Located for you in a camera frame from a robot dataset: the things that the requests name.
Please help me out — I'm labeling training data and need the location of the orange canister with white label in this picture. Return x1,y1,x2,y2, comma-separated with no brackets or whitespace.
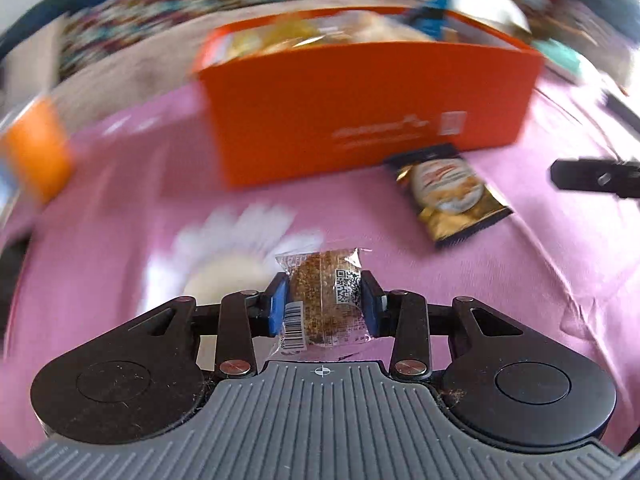
0,96,74,221

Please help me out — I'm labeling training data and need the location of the yellow packet with white logo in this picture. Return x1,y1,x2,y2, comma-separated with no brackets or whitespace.
224,14,323,58

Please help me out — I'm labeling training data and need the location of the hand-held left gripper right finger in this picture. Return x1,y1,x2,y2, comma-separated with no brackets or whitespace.
359,270,528,380

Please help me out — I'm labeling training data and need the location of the gold black snack packet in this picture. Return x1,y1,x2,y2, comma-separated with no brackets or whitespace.
383,142,515,251

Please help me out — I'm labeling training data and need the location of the orange cardboard box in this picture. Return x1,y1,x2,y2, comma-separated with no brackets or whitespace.
192,5,547,192

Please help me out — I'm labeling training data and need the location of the teal item in white box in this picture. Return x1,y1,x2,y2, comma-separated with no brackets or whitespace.
536,36,584,82

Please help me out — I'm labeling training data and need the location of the sesame cake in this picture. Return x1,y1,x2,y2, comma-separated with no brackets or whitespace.
274,246,374,357

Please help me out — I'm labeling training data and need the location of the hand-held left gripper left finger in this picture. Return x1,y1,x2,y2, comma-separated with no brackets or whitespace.
117,272,291,380

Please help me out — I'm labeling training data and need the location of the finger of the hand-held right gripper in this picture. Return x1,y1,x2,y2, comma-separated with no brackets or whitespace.
549,156,640,197

